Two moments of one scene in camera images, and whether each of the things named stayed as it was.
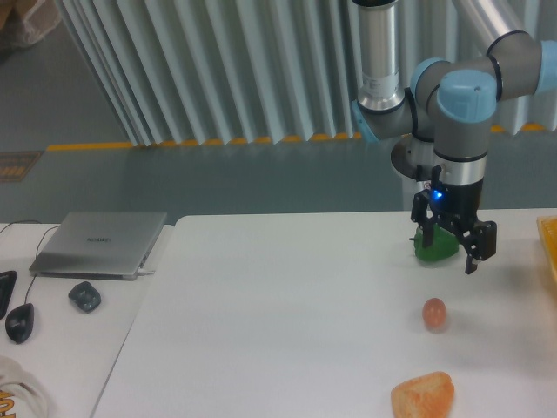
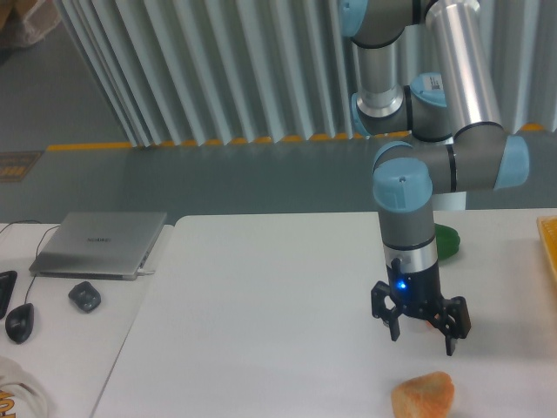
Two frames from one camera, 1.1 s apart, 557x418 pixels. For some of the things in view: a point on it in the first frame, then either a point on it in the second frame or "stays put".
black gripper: x=459 y=205 to x=419 y=293
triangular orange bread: x=430 y=395 stays put
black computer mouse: x=19 y=322 stays put
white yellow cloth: x=21 y=394 stays put
